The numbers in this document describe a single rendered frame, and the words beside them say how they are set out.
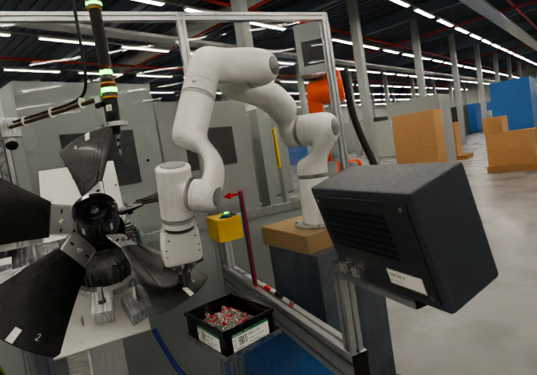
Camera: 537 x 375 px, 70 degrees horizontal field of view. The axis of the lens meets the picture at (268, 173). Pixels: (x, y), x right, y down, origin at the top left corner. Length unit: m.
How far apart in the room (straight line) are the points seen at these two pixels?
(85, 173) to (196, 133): 0.49
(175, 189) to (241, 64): 0.41
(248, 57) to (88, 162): 0.61
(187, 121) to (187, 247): 0.32
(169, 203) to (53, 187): 0.73
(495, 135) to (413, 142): 1.91
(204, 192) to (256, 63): 0.42
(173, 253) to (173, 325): 1.10
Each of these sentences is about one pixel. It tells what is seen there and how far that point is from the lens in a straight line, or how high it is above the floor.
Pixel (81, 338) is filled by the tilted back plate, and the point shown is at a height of 0.86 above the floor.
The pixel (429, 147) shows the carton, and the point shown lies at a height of 0.81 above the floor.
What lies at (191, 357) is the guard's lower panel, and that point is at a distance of 2.17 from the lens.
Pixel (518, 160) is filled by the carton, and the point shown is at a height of 0.23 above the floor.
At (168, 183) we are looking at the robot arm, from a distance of 0.92.
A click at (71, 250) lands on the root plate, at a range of 1.17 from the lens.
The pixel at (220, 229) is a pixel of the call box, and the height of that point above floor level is 1.04.
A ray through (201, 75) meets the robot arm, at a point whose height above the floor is 1.53.
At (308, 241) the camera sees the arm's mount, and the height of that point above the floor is 0.98.
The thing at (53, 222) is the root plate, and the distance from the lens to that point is 1.25.
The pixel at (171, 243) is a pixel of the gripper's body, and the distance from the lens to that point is 1.00.
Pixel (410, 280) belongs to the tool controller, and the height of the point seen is 1.09.
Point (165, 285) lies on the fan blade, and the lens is 1.07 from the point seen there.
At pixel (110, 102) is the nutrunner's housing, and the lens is 1.21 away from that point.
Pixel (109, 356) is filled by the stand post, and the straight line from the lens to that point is 1.41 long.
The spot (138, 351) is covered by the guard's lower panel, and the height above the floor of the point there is 0.46.
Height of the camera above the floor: 1.31
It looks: 4 degrees down
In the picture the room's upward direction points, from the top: 9 degrees counter-clockwise
